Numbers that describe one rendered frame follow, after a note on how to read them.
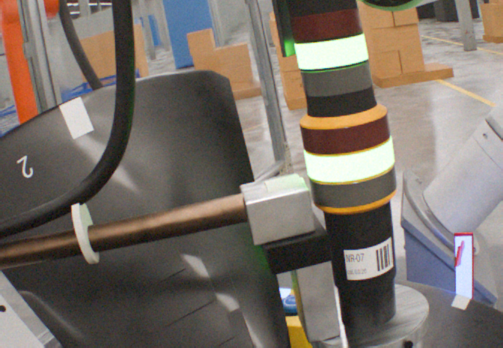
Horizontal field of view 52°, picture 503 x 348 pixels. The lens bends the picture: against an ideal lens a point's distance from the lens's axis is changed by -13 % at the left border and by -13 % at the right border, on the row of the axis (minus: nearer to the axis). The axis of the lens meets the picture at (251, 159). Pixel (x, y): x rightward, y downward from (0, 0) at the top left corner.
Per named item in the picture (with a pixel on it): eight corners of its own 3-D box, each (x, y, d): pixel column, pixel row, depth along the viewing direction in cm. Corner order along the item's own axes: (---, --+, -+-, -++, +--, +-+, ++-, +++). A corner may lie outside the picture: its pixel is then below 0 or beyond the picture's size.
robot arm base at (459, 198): (399, 167, 102) (460, 91, 95) (465, 221, 104) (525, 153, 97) (409, 217, 85) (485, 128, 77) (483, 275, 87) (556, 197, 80)
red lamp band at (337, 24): (302, 43, 25) (296, 17, 24) (287, 40, 28) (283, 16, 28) (372, 32, 25) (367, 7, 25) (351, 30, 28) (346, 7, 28)
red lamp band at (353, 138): (314, 162, 26) (310, 135, 25) (296, 141, 30) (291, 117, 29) (403, 141, 26) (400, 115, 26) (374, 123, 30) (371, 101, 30)
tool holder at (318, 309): (287, 389, 27) (250, 218, 24) (267, 325, 34) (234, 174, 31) (447, 340, 28) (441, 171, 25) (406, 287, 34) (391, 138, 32)
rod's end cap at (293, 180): (263, 188, 27) (306, 179, 27) (257, 177, 29) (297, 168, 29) (271, 229, 27) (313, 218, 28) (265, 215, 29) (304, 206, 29)
